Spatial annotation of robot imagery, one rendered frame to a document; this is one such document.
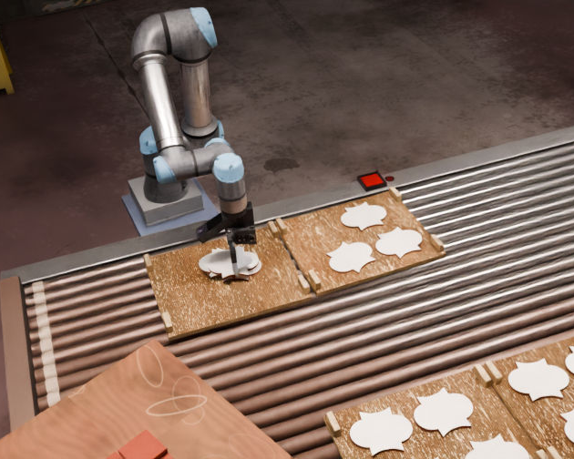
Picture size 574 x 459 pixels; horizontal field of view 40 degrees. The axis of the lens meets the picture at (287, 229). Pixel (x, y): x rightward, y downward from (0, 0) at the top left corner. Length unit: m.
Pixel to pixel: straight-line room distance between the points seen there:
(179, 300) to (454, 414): 0.82
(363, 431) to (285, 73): 3.76
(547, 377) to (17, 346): 1.36
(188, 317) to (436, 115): 2.96
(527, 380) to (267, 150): 2.82
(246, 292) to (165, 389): 0.47
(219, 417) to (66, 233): 2.49
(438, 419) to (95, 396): 0.80
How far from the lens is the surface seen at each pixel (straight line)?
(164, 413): 1.82
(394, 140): 4.57
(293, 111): 4.89
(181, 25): 2.26
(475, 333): 2.13
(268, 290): 2.21
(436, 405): 1.92
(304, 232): 2.40
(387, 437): 1.86
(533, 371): 2.03
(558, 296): 2.28
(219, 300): 2.20
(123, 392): 1.89
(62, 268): 2.46
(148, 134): 2.53
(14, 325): 2.27
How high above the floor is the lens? 2.44
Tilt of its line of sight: 38 degrees down
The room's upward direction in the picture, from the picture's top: 4 degrees counter-clockwise
